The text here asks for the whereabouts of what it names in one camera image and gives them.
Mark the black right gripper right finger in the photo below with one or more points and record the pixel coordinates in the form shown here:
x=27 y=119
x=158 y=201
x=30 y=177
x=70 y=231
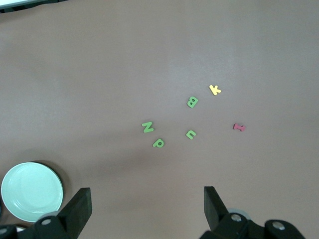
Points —
x=214 y=211

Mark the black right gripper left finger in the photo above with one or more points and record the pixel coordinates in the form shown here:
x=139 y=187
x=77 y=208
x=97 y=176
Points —
x=74 y=211

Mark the green foam letter u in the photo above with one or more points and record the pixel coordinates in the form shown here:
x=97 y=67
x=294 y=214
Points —
x=191 y=136

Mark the green foam letter p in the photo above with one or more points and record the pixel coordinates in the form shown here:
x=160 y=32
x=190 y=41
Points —
x=157 y=144

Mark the green foam letter N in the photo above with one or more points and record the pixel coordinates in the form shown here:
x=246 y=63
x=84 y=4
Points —
x=147 y=127

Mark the green foam letter B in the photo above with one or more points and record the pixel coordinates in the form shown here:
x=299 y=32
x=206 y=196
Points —
x=192 y=102

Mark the light green round plate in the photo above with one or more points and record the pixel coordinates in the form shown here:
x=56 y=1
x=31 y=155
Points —
x=32 y=191

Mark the red foam letter I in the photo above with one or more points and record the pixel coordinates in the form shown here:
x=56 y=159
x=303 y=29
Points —
x=239 y=127

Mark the yellow foam letter K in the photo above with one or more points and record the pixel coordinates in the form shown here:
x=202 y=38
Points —
x=214 y=90

